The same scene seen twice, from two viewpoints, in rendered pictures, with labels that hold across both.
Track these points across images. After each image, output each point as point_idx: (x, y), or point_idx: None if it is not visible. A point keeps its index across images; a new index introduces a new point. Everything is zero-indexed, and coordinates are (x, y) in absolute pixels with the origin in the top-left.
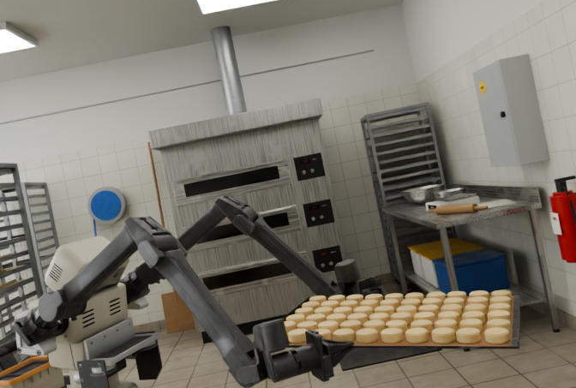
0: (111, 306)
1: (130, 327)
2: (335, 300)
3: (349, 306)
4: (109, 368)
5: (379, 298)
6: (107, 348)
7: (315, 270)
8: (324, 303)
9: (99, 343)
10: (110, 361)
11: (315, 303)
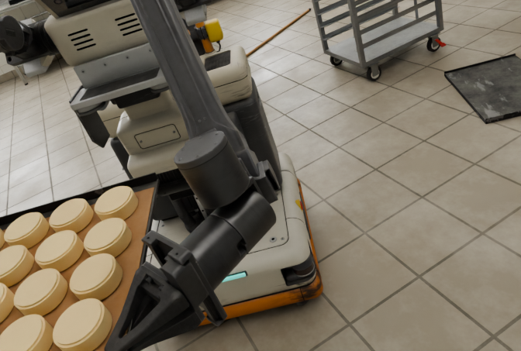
0: (123, 23)
1: (153, 54)
2: (84, 242)
3: (14, 301)
4: (80, 111)
5: (57, 345)
6: (112, 77)
7: (191, 115)
8: (52, 238)
9: (97, 71)
10: (70, 106)
11: (60, 221)
